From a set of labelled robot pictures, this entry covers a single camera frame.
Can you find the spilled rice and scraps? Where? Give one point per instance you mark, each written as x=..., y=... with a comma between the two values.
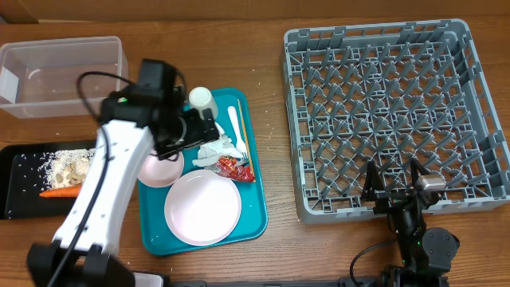
x=50, y=170

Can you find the clear plastic bin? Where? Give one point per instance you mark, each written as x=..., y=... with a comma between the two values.
x=38, y=78

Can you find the wooden chopstick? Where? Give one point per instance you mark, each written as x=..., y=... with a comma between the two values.
x=245, y=138

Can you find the pink bowl with food scraps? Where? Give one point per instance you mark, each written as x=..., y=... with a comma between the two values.
x=157, y=172

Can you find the teal serving tray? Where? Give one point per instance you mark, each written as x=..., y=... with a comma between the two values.
x=156, y=235

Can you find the orange carrot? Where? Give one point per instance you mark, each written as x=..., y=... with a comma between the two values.
x=65, y=192

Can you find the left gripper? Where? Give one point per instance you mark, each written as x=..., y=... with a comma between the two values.
x=196, y=134

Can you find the white plastic fork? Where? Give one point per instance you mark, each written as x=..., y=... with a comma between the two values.
x=240, y=144

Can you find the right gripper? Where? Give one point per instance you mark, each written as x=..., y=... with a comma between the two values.
x=388, y=198

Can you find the black plastic bin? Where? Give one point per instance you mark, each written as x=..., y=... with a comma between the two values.
x=20, y=201

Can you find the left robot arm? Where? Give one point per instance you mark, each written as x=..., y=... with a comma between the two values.
x=144, y=117

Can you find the pink round plate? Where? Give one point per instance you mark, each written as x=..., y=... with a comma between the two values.
x=202, y=208

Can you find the white plastic cup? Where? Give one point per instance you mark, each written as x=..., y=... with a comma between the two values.
x=201, y=98

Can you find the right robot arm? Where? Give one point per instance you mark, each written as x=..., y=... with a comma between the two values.
x=426, y=253

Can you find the red snack wrapper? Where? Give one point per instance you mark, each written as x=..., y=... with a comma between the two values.
x=232, y=168

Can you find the crumpled white napkin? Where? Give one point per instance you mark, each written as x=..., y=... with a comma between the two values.
x=210, y=153

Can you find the grey dishwasher rack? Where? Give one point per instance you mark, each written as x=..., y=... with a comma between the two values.
x=390, y=93

